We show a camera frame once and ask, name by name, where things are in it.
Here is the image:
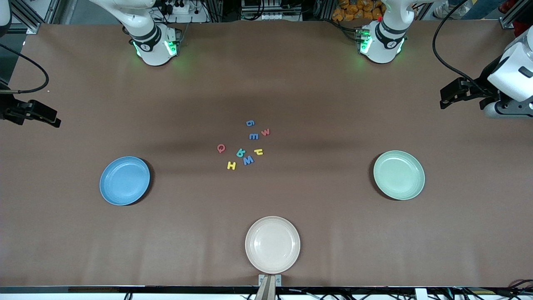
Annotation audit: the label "white power strip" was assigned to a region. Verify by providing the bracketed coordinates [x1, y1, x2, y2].
[160, 0, 209, 23]

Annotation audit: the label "aluminium frame profile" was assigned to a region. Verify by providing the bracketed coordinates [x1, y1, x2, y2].
[8, 0, 57, 35]
[499, 0, 533, 30]

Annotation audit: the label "brown table mat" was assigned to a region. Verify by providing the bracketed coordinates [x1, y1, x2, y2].
[0, 20, 533, 288]

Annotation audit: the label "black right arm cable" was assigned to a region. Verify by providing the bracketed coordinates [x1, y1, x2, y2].
[0, 44, 50, 94]

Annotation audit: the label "blue plate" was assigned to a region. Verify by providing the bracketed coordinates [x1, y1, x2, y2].
[99, 156, 151, 206]

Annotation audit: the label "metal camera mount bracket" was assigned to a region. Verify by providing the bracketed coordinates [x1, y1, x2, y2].
[255, 274, 282, 300]

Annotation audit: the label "green plate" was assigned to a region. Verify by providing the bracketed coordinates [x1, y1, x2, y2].
[373, 150, 426, 201]

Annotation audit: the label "beige plate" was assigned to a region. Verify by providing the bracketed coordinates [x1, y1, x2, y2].
[245, 215, 301, 275]

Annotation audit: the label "black table edge rail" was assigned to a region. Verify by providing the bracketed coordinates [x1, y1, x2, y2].
[0, 285, 533, 295]

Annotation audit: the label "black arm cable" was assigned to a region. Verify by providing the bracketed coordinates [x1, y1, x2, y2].
[0, 44, 50, 94]
[432, 0, 492, 94]

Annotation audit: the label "bag of orange items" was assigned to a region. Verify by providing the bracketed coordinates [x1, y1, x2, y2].
[332, 0, 384, 22]

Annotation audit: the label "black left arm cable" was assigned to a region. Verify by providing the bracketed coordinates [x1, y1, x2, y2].
[432, 0, 492, 94]

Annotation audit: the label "person leg blue jeans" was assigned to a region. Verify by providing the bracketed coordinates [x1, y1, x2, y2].
[460, 0, 506, 20]

